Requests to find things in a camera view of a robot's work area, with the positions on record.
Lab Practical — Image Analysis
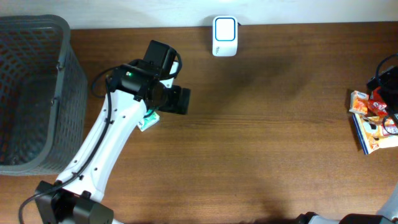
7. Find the white barcode scanner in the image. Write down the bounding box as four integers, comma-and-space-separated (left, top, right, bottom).
212, 16, 238, 57

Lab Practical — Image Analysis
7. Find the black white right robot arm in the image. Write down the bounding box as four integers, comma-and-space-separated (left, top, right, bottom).
295, 63, 397, 224

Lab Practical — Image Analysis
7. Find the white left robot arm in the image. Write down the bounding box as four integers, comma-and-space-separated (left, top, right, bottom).
31, 40, 190, 223

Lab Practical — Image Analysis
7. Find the grey plastic mesh basket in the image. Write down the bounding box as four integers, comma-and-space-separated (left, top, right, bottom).
1, 15, 88, 176

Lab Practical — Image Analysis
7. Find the red Hacks candy bag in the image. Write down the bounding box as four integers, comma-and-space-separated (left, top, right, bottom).
368, 87, 388, 118

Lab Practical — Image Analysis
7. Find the orange tissue pack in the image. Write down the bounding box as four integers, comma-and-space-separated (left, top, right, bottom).
349, 90, 369, 115

